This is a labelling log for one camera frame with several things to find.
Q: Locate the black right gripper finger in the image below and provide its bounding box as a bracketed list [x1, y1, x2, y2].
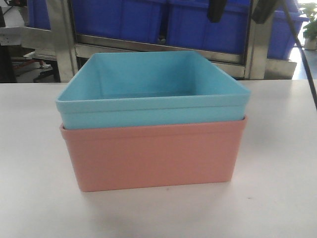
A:
[207, 0, 227, 23]
[252, 0, 278, 24]

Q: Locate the light blue plastic box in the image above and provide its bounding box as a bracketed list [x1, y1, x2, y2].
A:
[55, 51, 251, 129]

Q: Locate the pink plastic box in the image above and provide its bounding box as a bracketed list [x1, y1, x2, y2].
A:
[60, 119, 247, 192]

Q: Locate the stainless steel shelf rack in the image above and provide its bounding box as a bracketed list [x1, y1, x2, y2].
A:
[21, 0, 297, 82]

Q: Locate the blue crate centre right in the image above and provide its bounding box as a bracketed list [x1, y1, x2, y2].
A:
[166, 0, 250, 55]

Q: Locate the blue crate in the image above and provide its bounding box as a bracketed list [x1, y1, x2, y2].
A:
[166, 0, 250, 55]
[27, 0, 51, 30]
[71, 0, 167, 44]
[267, 0, 309, 60]

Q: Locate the blue crate far right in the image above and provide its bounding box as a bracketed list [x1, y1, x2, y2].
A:
[267, 0, 309, 60]

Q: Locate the potted green plant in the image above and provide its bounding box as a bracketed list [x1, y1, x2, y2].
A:
[300, 2, 317, 51]

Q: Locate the blue crate centre left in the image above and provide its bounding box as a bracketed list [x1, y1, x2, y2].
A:
[71, 0, 167, 44]

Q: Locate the blue crate far left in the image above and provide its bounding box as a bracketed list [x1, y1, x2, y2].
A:
[27, 0, 51, 30]

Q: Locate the black cable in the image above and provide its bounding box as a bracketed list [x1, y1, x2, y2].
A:
[281, 0, 317, 110]

